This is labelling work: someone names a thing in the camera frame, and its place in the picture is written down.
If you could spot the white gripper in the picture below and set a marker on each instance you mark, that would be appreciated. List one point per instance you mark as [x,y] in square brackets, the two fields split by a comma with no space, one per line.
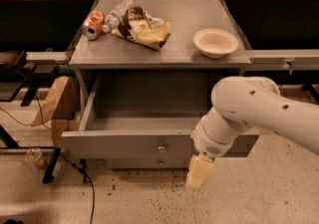
[208,142]

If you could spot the grey top drawer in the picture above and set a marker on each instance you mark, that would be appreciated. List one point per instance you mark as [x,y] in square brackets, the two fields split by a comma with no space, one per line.
[141,115]

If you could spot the grey drawer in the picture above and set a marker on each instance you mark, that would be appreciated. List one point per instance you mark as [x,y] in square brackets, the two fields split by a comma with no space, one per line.
[147,163]
[141,115]

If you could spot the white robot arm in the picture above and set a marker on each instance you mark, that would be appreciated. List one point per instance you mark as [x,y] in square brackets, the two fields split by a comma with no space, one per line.
[240,103]

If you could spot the grey middle drawer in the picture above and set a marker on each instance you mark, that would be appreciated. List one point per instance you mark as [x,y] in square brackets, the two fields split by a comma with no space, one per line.
[147,163]

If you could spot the grey drawer cabinet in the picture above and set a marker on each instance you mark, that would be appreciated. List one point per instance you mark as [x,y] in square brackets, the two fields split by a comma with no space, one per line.
[179,54]

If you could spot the white paper bowl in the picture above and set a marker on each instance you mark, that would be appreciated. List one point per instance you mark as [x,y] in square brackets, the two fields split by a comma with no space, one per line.
[215,43]

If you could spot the brown cardboard box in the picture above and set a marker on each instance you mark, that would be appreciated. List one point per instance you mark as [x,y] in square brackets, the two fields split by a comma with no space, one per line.
[59,108]

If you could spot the black tripod stand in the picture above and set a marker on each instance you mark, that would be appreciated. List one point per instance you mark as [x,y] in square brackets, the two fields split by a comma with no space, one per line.
[10,143]

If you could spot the crumpled yellow chip bag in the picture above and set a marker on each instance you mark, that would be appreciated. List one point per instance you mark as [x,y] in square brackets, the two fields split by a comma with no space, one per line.
[140,27]

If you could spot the clear plastic water bottle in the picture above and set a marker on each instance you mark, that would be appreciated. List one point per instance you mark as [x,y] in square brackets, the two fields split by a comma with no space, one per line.
[114,18]

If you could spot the clear plastic cup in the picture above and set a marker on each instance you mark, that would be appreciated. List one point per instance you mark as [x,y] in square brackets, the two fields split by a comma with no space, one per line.
[34,155]

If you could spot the orange soda can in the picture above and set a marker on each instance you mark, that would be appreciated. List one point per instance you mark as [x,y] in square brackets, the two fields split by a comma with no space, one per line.
[92,26]

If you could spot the black chair left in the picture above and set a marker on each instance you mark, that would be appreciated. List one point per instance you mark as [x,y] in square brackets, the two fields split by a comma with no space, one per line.
[14,73]

